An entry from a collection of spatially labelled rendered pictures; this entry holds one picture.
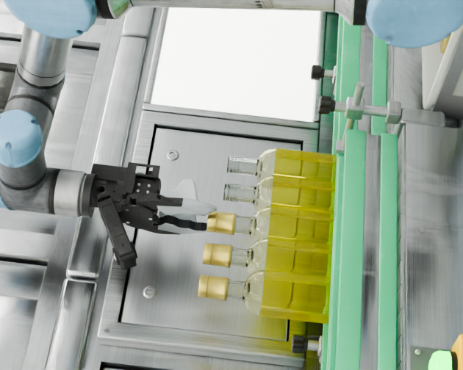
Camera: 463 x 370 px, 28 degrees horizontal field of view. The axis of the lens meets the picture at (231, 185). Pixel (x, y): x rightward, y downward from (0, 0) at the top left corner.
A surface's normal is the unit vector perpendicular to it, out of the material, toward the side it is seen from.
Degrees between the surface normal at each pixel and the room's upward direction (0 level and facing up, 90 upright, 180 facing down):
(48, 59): 109
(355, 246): 90
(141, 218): 90
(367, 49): 90
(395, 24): 97
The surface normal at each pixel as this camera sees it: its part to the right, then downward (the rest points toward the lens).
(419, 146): 0.05, -0.55
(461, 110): -0.10, 0.83
